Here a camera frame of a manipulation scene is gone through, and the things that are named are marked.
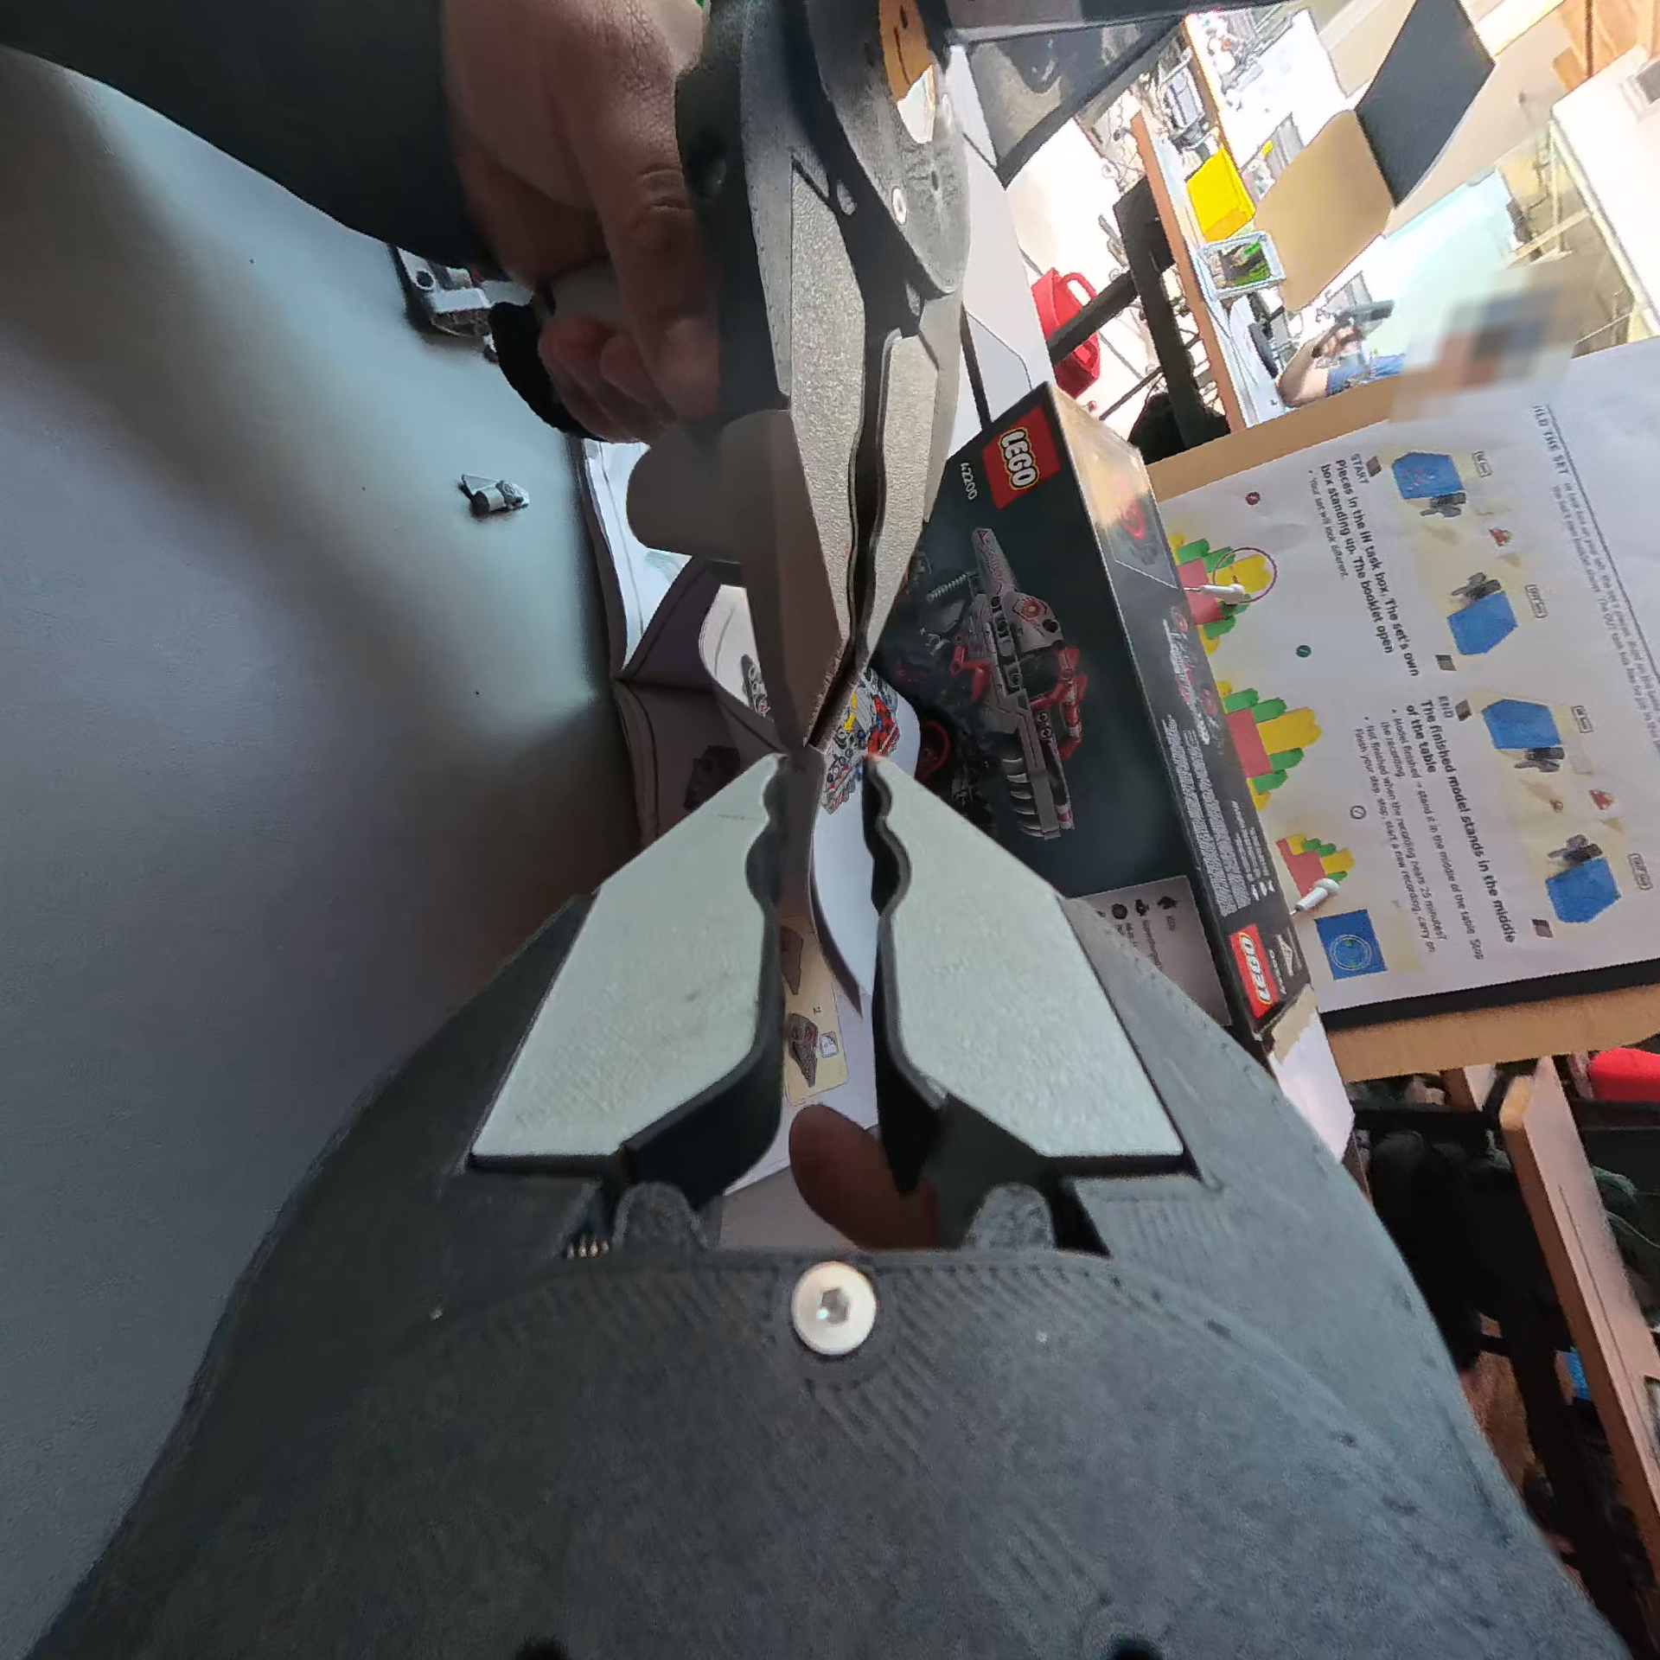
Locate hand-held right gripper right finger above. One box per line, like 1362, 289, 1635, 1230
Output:
862, 762, 1190, 1250

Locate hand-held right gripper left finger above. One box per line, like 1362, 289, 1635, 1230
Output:
471, 756, 803, 1212

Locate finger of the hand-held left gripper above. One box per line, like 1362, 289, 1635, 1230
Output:
629, 169, 868, 756
850, 325, 969, 752

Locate white instruction booklet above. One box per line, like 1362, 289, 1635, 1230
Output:
779, 669, 925, 1021

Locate lego instruction booklet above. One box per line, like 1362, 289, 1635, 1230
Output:
577, 442, 897, 1197

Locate black lego set box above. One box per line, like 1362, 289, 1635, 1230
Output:
862, 382, 1324, 1060

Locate partly built lego model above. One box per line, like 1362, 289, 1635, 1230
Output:
395, 248, 540, 343

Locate person's right hand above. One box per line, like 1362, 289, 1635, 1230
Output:
789, 1114, 941, 1250

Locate person's left hand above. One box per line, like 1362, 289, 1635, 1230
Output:
441, 0, 727, 446

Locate yellow bin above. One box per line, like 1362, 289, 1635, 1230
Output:
1186, 145, 1257, 244

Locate cardboard box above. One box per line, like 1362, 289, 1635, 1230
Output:
1251, 0, 1500, 313

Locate printed instruction poster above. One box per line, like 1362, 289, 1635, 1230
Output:
1152, 341, 1660, 1031

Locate wooden table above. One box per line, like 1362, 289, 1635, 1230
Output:
1322, 1025, 1660, 1495

